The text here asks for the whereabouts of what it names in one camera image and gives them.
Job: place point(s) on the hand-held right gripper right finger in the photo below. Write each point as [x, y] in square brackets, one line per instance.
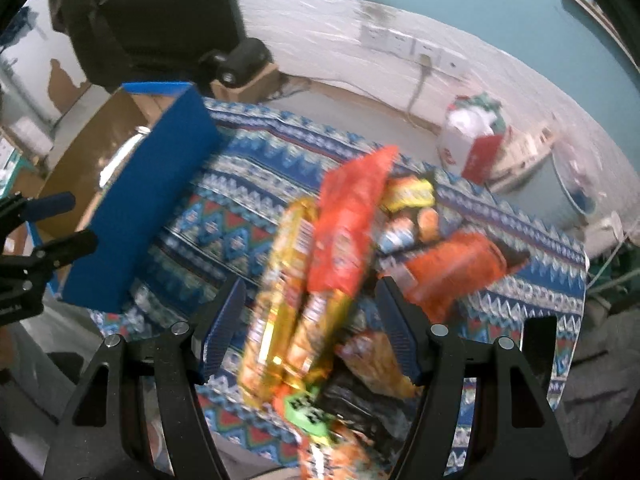
[396, 330]

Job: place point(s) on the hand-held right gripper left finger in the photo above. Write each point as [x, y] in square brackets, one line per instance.
[222, 325]

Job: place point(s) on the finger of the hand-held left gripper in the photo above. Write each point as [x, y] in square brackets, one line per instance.
[50, 205]
[65, 249]

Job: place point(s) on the orange chips bag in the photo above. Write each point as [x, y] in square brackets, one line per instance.
[370, 360]

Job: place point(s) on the long gold snack packet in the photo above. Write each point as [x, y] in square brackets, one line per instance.
[280, 310]

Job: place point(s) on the blue cardboard box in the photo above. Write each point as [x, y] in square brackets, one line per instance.
[135, 210]

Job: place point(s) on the orange snack packet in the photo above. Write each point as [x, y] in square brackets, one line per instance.
[450, 270]

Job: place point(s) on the black snack packet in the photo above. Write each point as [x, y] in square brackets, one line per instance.
[360, 410]

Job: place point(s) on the red-orange snack packet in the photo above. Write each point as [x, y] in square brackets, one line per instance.
[345, 220]

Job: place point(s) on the blue patterned tablecloth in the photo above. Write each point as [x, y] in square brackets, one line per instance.
[240, 195]

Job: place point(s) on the red and white gift bag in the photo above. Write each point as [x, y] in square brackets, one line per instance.
[470, 135]

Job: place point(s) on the person in dark clothes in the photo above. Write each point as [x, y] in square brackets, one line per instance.
[150, 15]

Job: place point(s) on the wooden board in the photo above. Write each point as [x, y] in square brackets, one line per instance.
[525, 152]

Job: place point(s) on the grey plastic tub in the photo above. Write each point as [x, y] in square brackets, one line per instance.
[575, 185]

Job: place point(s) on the white wall sockets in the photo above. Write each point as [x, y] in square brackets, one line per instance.
[400, 40]

